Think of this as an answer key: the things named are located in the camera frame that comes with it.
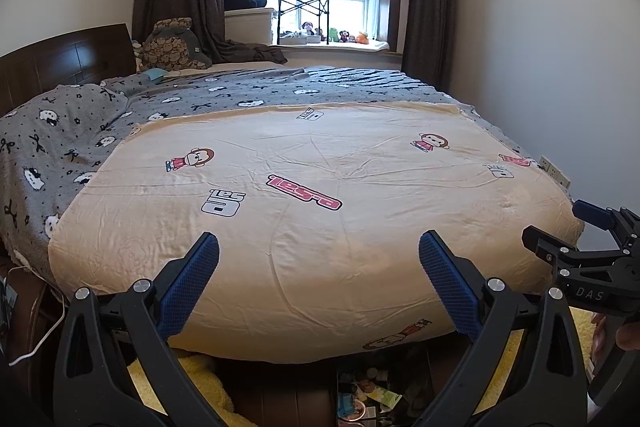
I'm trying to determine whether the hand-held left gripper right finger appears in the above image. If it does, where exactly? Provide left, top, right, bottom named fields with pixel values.
left=415, top=229, right=588, bottom=427

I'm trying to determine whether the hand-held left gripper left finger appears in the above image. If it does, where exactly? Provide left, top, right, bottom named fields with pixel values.
left=52, top=231, right=221, bottom=427

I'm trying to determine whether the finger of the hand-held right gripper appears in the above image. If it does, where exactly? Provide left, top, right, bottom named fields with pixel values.
left=571, top=200, right=640, bottom=253
left=521, top=225, right=626, bottom=275

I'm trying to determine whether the person's right hand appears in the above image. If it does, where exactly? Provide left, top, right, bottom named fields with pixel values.
left=614, top=321, right=640, bottom=353

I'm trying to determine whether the yellow fluffy rug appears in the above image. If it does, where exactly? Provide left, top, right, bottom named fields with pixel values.
left=125, top=307, right=598, bottom=427

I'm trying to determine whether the brown bedside cabinet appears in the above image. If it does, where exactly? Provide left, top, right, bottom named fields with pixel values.
left=0, top=257, right=66, bottom=408

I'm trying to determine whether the beige cartoon printed quilt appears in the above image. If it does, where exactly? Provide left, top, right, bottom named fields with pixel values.
left=47, top=102, right=586, bottom=365

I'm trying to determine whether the grey cat printed bed sheet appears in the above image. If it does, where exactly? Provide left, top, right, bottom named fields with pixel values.
left=0, top=66, right=546, bottom=268

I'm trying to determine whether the brown printed pillow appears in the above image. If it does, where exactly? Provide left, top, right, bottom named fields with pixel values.
left=141, top=18, right=213, bottom=72

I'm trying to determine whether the white storage box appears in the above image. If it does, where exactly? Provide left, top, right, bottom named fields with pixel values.
left=279, top=32, right=323, bottom=46

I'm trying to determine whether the brown wooden headboard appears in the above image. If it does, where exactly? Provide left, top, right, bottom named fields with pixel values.
left=0, top=23, right=138, bottom=118

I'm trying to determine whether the white cabinet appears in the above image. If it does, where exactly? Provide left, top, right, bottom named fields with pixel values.
left=223, top=7, right=277, bottom=45

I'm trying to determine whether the white cable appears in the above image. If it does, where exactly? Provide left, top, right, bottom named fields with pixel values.
left=7, top=264, right=68, bottom=365

